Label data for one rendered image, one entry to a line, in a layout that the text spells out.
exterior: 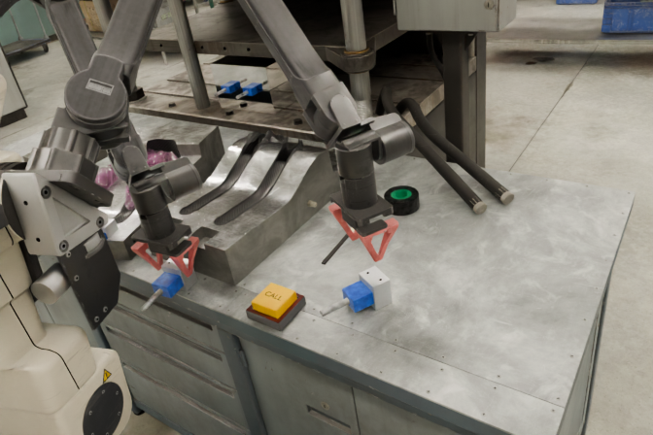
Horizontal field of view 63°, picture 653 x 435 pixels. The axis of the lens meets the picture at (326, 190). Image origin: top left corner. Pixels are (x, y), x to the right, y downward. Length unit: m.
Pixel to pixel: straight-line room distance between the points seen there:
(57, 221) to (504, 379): 0.66
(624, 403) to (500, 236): 0.93
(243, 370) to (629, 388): 1.23
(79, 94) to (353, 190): 0.41
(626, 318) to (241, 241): 1.53
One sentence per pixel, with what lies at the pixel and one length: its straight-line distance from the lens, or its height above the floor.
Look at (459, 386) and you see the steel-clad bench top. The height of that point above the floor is 0.80.
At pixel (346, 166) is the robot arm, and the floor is 1.10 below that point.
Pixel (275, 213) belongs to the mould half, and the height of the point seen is 0.88.
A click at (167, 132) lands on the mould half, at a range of 1.65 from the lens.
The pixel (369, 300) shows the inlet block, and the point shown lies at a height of 0.83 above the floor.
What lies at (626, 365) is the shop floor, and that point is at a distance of 2.07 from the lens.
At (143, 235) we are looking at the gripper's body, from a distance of 1.10.
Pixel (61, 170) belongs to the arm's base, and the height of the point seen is 1.22.
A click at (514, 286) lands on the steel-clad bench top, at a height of 0.80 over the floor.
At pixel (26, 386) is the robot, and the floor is 0.87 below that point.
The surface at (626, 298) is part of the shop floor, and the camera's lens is 2.31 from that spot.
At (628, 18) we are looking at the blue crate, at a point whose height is 0.35.
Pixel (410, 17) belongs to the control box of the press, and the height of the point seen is 1.11.
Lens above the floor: 1.47
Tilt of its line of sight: 29 degrees down
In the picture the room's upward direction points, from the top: 9 degrees counter-clockwise
